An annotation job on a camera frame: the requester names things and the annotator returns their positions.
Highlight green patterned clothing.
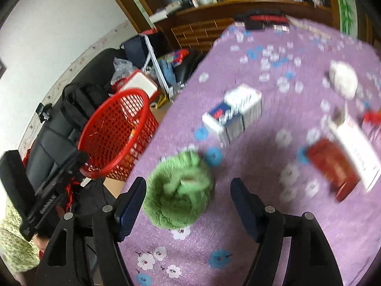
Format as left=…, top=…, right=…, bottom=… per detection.
left=0, top=210, right=40, bottom=275

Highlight dark blue paper bag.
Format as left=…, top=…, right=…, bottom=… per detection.
left=123, top=34, right=167, bottom=69

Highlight long white medicine box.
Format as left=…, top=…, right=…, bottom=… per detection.
left=327, top=104, right=381, bottom=191

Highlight wooden cabinet with mirror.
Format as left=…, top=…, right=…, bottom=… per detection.
left=98, top=0, right=358, bottom=57

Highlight red black shears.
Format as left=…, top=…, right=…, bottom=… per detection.
left=235, top=11, right=289, bottom=24

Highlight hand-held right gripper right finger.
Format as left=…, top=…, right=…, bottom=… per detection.
left=231, top=177, right=347, bottom=286

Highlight red plastic basket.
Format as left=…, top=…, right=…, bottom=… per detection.
left=78, top=89, right=160, bottom=182

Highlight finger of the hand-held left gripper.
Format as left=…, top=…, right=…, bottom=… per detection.
left=35, top=150, right=90, bottom=195

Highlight red blue packet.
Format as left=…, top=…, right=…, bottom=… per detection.
left=167, top=49, right=190, bottom=66

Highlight clear crumpled plastic bag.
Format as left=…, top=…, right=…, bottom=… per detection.
left=111, top=58, right=139, bottom=85

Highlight white box with red rim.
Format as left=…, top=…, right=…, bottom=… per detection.
left=117, top=70, right=159, bottom=96

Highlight black leather sofa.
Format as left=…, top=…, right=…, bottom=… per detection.
left=18, top=48, right=128, bottom=185

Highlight white flat box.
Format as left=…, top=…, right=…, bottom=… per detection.
left=149, top=1, right=182, bottom=21

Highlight green plush cloth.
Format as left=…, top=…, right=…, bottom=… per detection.
left=142, top=149, right=215, bottom=230

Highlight black backpack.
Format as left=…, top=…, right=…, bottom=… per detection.
left=61, top=83, right=114, bottom=143

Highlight brown snack packet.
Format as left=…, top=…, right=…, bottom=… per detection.
left=306, top=138, right=362, bottom=201

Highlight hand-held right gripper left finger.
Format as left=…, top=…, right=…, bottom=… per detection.
left=36, top=176, right=147, bottom=286

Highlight black clamp mount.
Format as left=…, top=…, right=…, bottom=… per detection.
left=36, top=103, right=53, bottom=123

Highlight blue white medicine box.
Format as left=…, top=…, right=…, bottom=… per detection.
left=202, top=84, right=264, bottom=143

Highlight white cloth bundle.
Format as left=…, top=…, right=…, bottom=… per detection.
left=329, top=61, right=359, bottom=99

